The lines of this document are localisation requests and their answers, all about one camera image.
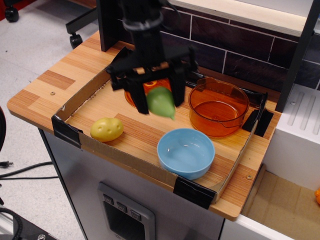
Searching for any grey toy oven panel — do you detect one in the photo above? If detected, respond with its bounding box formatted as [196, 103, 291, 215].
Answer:
[97, 182, 156, 240]

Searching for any orange transparent pot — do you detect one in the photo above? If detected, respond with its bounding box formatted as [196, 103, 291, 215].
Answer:
[188, 77, 250, 138]

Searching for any white toy sink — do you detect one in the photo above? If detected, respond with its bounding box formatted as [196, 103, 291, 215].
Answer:
[220, 84, 320, 240]

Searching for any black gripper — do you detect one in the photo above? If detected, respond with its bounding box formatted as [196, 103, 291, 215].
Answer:
[106, 28, 198, 115]

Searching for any yellow toy potato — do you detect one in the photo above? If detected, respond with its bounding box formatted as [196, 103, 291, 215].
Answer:
[90, 117, 124, 143]

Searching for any black corrugated cable conduit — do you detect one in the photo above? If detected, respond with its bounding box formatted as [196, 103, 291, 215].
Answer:
[0, 206, 24, 237]

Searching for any black power cable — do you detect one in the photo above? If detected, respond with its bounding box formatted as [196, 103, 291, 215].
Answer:
[0, 160, 60, 181]

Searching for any light blue bowl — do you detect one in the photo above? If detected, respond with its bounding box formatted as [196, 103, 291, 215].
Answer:
[157, 128, 216, 180]

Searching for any green toy pear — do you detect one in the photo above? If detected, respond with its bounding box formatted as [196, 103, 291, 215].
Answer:
[146, 86, 176, 120]

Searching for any cardboard fence with black tape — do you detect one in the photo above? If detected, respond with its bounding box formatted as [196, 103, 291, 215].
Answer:
[52, 70, 280, 218]

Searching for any orange transparent pot lid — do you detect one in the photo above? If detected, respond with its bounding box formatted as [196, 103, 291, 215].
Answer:
[124, 78, 172, 108]

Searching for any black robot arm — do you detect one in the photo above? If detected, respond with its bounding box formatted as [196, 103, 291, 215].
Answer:
[106, 0, 198, 114]

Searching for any orange toy in sink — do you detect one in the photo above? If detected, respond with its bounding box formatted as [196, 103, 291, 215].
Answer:
[314, 188, 320, 205]

